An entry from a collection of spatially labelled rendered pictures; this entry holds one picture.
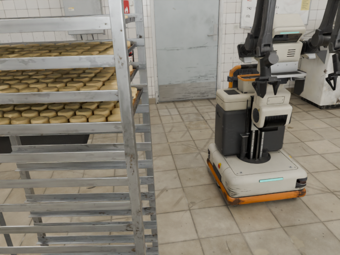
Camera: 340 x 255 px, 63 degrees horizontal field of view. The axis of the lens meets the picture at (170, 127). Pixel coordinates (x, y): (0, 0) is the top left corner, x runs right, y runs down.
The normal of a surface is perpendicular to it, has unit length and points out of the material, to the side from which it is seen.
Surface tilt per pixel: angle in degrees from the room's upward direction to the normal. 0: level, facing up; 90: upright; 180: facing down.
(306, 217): 0
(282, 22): 42
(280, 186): 90
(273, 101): 98
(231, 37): 90
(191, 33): 90
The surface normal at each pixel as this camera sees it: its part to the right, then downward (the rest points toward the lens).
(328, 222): -0.04, -0.92
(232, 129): 0.15, 0.38
